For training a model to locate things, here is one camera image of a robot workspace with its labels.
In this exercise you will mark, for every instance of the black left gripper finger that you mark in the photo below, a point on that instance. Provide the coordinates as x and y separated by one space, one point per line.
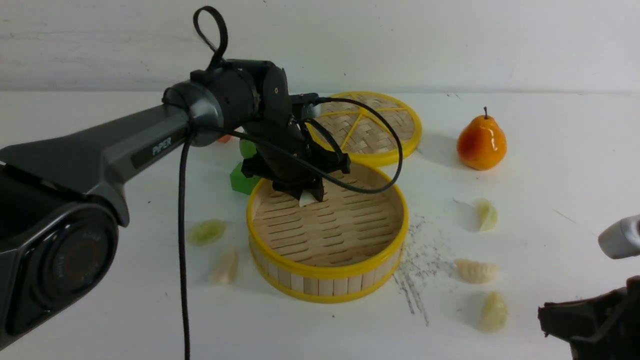
294 189
315 187

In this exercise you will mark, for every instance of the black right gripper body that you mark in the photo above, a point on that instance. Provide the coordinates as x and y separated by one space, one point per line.
604 327

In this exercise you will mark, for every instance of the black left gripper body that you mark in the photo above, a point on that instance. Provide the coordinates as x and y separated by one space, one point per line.
299 151

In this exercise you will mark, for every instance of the green translucent dumpling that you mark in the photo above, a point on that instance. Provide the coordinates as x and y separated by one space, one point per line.
206 232

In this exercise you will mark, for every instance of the white pleated dumpling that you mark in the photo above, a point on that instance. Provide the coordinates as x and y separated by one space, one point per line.
477 273
225 268

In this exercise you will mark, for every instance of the pale green dumpling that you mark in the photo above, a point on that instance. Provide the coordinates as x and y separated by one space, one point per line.
494 313

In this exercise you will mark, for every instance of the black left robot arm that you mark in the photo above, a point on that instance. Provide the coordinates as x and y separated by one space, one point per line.
63 200

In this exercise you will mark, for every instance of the bamboo steamer tray yellow rim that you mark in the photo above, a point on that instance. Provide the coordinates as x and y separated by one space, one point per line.
334 251

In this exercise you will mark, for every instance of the bamboo steamer lid yellow rim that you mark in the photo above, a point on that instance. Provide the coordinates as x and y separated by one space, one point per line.
362 135

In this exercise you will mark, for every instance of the green cube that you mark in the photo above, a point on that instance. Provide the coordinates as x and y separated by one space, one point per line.
240 183

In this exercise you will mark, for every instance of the toy watermelon ball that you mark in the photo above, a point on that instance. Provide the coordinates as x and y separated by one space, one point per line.
247 148

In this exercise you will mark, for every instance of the orange toy pear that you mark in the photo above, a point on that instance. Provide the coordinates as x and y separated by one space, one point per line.
482 145

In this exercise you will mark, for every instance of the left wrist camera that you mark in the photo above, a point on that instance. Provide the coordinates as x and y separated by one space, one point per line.
305 106

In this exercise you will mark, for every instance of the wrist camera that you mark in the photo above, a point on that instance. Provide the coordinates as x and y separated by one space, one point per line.
305 106
622 239

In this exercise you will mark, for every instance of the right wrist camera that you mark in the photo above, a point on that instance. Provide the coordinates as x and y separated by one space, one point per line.
622 239

